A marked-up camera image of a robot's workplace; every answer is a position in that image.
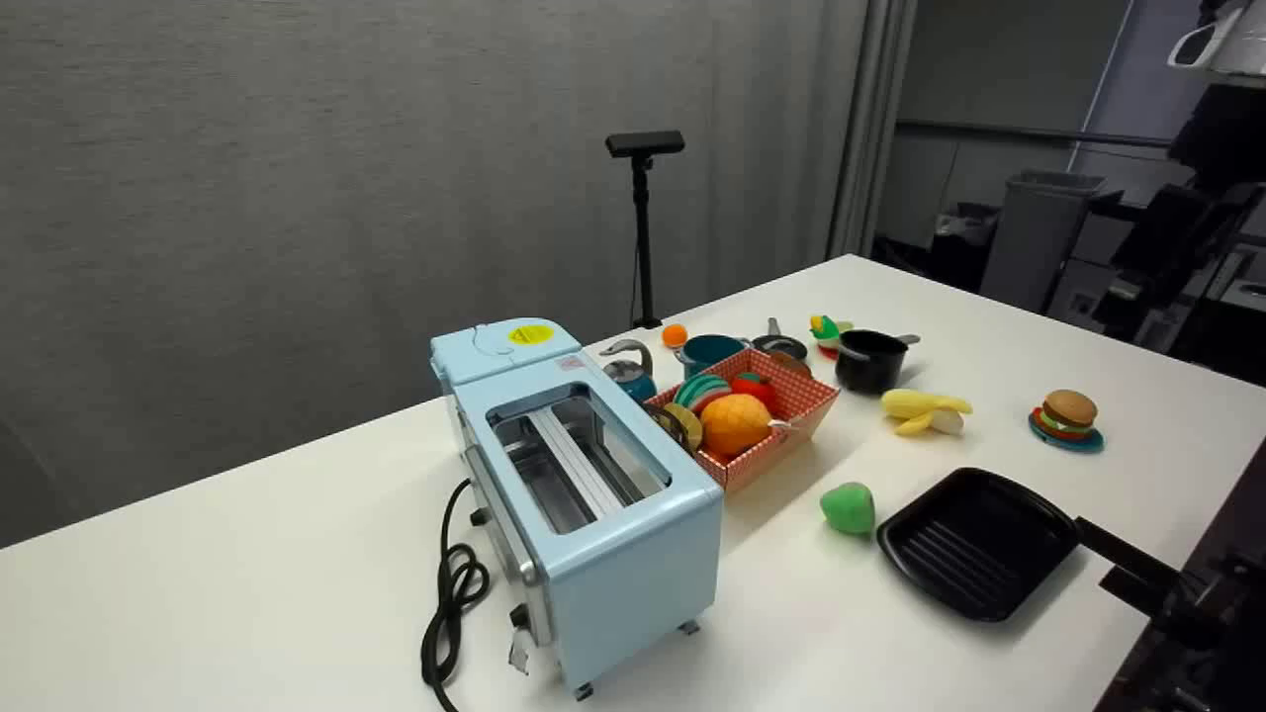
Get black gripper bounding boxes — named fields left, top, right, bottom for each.
left=1168, top=79, right=1266, bottom=201

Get yellow banana plushie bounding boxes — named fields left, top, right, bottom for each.
left=880, top=385, right=979, bottom=444

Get black toy pot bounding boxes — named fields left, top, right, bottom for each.
left=833, top=328, right=925, bottom=396

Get green pear plushie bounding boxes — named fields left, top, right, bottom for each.
left=818, top=478, right=883, bottom=543

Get red tomato plushie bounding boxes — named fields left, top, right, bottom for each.
left=727, top=369, right=783, bottom=416

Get red checkered cardboard box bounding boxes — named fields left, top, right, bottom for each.
left=647, top=344, right=845, bottom=495

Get green watermelon slice plushie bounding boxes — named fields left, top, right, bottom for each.
left=657, top=370, right=738, bottom=452

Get white cabinet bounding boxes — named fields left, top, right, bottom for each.
left=983, top=164, right=1124, bottom=321

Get black bin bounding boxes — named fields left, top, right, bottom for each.
left=922, top=196, right=1007, bottom=298

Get toy burger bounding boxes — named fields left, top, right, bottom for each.
left=1028, top=386, right=1106, bottom=445

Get teal toy plate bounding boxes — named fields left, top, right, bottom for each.
left=1025, top=410, right=1107, bottom=457

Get green red vegetable toy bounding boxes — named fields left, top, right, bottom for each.
left=808, top=313, right=854, bottom=353

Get black grill pan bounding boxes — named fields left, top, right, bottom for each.
left=875, top=464, right=1185, bottom=625

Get small dark toy pan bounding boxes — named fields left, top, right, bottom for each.
left=747, top=315, right=812, bottom=370

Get teal toy bowl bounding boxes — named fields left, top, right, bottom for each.
left=682, top=333, right=751, bottom=374

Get silver toy kettle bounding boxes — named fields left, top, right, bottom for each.
left=598, top=334, right=660, bottom=402

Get light blue toaster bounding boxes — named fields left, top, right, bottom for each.
left=452, top=353, right=727, bottom=700

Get black equipment mount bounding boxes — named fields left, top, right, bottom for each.
left=1091, top=439, right=1266, bottom=712

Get black camera on stand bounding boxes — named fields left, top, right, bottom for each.
left=601, top=126, right=689, bottom=333

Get black power cord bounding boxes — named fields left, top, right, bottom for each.
left=415, top=474, right=496, bottom=712

